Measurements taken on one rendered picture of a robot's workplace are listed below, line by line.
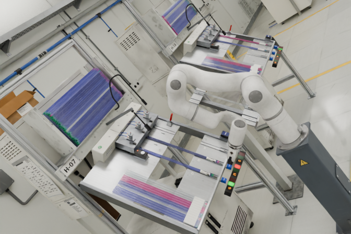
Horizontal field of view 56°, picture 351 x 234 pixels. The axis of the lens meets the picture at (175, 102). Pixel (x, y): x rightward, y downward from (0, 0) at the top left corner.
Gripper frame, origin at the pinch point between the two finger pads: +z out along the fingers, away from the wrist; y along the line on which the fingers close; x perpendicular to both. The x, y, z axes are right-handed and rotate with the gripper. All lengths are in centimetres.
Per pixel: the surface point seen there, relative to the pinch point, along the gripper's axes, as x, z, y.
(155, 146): 47.5, 5.3, -4.8
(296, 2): 0, 75, 451
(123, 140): 66, -1, -14
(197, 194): 10.7, 5.3, -26.1
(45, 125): 99, -21, -38
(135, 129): 63, -1, -2
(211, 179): 6.8, 5.3, -13.8
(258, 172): -17.7, 25.4, 21.1
